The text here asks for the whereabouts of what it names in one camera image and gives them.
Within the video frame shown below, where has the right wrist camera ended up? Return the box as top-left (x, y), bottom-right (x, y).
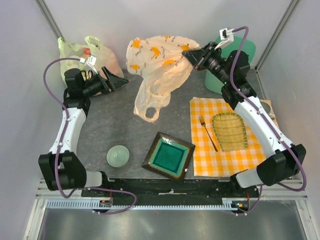
top-left (214, 28), bottom-right (234, 50)

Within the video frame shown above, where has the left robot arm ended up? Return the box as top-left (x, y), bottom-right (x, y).
top-left (38, 67), bottom-right (129, 197)

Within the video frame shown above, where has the green plastic bag with trash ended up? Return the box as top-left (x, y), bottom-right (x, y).
top-left (57, 36), bottom-right (124, 78)

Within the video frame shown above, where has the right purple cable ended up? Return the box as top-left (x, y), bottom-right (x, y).
top-left (228, 26), bottom-right (308, 216)

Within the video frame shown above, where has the woven bamboo basket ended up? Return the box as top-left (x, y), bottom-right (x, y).
top-left (211, 112), bottom-right (248, 152)

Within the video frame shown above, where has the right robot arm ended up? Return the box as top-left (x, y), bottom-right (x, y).
top-left (182, 42), bottom-right (306, 197)

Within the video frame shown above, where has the purple cable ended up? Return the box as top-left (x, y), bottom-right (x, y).
top-left (43, 57), bottom-right (138, 216)
top-left (228, 26), bottom-right (308, 216)

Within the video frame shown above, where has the orange plastic trash bag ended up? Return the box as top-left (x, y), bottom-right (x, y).
top-left (126, 35), bottom-right (200, 123)

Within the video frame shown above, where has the yellow checkered cloth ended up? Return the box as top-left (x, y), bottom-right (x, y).
top-left (189, 97), bottom-right (266, 177)

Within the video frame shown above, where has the pale green bowl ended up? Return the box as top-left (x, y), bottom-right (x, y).
top-left (106, 145), bottom-right (130, 168)

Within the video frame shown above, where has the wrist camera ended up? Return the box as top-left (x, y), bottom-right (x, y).
top-left (214, 28), bottom-right (234, 50)
top-left (79, 55), bottom-right (98, 74)

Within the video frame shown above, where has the green trash bin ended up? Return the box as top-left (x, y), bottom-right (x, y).
top-left (204, 36), bottom-right (256, 95)

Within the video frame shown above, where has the striped ceramic cup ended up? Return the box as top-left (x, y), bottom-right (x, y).
top-left (260, 101), bottom-right (275, 120)

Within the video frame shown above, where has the metal fork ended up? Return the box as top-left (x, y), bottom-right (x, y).
top-left (198, 115), bottom-right (218, 152)

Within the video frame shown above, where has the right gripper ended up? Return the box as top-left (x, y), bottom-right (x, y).
top-left (182, 41), bottom-right (232, 86)

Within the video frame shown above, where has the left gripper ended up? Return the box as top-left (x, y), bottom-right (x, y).
top-left (82, 66), bottom-right (129, 98)

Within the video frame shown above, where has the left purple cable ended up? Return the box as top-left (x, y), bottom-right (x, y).
top-left (43, 57), bottom-right (138, 216)

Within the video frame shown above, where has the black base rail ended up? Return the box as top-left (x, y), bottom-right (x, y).
top-left (104, 178), bottom-right (259, 206)

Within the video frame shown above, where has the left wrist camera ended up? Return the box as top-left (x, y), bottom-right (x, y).
top-left (79, 55), bottom-right (98, 74)

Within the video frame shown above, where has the square green ceramic plate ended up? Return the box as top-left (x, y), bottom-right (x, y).
top-left (141, 132), bottom-right (196, 184)

